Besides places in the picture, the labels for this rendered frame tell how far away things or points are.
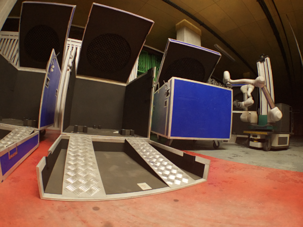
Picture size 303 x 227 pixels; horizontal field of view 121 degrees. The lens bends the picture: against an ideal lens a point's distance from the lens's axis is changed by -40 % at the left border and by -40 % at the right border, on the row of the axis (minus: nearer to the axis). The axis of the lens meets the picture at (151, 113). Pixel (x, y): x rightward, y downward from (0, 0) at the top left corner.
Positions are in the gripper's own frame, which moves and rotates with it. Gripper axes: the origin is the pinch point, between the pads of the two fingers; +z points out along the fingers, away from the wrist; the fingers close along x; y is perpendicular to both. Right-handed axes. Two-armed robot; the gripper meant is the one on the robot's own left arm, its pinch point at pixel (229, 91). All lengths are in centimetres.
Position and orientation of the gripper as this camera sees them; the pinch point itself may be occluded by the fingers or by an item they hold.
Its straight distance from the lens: 245.7
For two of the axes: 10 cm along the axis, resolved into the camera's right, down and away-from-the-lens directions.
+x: 9.8, 1.0, 1.9
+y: 2.0, -2.2, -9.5
